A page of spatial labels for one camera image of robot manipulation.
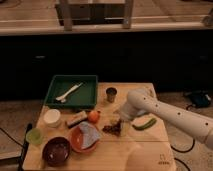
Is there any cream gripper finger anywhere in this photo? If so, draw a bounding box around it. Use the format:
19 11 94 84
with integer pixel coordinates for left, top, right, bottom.
120 121 131 136

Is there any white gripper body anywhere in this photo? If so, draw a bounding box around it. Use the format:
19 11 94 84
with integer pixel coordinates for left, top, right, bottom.
118 101 140 121

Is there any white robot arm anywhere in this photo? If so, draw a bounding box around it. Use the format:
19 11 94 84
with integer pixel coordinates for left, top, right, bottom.
119 88 213 150

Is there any green pepper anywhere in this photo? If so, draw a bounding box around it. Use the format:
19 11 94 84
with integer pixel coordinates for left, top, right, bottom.
132 118 157 131

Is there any orange fruit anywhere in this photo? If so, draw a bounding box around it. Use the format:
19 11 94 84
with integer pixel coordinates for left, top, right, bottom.
88 110 100 123

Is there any blue grey cloth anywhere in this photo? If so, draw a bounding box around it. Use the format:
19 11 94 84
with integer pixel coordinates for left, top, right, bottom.
79 122 101 149

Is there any wooden block brush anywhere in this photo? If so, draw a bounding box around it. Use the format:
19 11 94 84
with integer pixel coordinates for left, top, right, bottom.
66 111 87 128

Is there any green plastic tray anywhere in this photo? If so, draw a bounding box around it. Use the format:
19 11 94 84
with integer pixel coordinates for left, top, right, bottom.
44 75 98 109

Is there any orange plate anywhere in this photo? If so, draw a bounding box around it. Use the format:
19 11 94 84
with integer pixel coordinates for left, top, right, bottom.
69 126 99 154

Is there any white plastic fork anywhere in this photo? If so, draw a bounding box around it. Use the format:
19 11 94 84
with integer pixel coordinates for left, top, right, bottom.
55 83 83 103

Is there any dark object on floor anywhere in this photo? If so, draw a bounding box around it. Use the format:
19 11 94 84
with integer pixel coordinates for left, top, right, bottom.
186 91 211 108

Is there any white small bowl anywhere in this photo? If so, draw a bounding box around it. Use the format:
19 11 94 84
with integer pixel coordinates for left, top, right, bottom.
43 109 61 127

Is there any dark purple bowl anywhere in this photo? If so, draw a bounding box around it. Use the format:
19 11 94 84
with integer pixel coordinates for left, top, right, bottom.
42 137 70 167

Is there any green plastic cup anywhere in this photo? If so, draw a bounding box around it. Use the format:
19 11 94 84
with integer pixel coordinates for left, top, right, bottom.
26 128 43 145

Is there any black cable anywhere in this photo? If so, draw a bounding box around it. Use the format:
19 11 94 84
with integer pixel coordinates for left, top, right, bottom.
170 138 197 171

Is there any wooden chair frame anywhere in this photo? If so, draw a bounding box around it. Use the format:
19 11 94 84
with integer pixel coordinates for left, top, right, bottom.
55 0 134 31

